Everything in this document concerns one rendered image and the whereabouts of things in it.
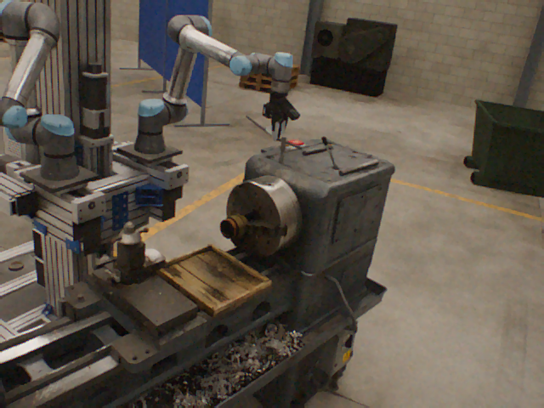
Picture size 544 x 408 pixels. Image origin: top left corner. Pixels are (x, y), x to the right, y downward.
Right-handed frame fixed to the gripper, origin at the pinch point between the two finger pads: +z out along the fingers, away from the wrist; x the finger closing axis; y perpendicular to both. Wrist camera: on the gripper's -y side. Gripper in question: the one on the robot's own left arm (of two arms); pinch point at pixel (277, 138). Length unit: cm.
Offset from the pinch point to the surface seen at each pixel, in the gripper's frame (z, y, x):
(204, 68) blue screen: 54, 382, -286
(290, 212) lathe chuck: 19.6, -25.7, 17.8
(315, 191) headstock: 12.4, -28.6, 6.9
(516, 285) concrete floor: 136, -70, -234
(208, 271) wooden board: 47, -8, 42
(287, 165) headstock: 9.6, -7.5, 0.2
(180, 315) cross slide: 39, -31, 74
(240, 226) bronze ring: 25.2, -15.7, 34.4
